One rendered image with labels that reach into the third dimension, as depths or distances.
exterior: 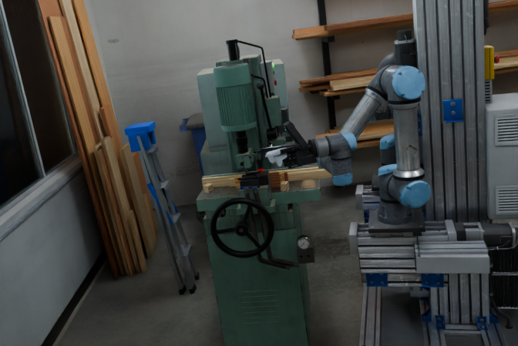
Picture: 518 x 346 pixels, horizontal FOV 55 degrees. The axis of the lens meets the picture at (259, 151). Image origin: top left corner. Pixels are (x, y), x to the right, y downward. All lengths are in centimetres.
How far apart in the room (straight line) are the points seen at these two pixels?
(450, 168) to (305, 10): 287
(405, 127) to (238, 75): 84
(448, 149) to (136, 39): 336
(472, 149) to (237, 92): 106
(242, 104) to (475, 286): 134
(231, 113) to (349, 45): 265
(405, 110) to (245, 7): 308
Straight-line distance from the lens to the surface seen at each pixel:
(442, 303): 253
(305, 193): 235
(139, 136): 317
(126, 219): 379
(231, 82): 233
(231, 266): 254
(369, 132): 454
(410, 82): 185
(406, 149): 192
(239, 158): 244
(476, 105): 222
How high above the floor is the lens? 168
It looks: 14 degrees down
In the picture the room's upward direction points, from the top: 8 degrees counter-clockwise
